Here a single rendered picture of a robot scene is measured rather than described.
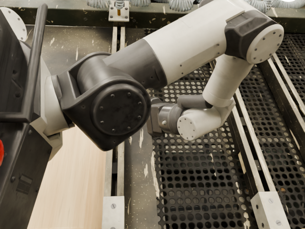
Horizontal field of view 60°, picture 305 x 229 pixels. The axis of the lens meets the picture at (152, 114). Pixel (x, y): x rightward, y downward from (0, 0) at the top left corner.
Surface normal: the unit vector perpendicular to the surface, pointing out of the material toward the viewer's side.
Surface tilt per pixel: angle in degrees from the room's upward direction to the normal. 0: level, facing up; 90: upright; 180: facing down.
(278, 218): 51
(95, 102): 97
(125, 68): 82
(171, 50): 91
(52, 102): 89
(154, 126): 101
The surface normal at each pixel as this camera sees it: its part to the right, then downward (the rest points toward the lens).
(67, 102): -0.46, -0.67
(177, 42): 0.05, -0.11
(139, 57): -0.05, -0.29
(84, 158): 0.07, -0.63
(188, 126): -0.75, 0.27
